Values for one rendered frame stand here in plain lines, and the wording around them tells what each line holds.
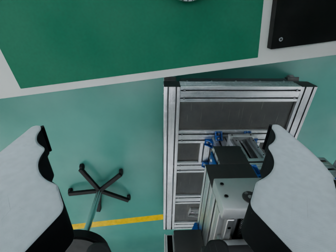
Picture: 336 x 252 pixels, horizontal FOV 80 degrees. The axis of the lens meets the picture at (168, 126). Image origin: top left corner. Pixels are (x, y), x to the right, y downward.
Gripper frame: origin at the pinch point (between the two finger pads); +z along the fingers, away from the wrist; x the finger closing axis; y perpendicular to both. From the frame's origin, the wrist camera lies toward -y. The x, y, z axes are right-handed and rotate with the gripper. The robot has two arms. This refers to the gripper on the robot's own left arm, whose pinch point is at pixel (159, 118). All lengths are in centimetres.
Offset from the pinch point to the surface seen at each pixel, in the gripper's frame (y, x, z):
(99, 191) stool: 125, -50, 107
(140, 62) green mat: 5.8, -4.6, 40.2
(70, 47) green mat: 2.5, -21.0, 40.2
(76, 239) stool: 111, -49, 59
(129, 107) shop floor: 53, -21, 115
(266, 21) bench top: -3.7, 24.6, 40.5
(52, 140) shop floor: 80, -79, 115
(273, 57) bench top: 4.3, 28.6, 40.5
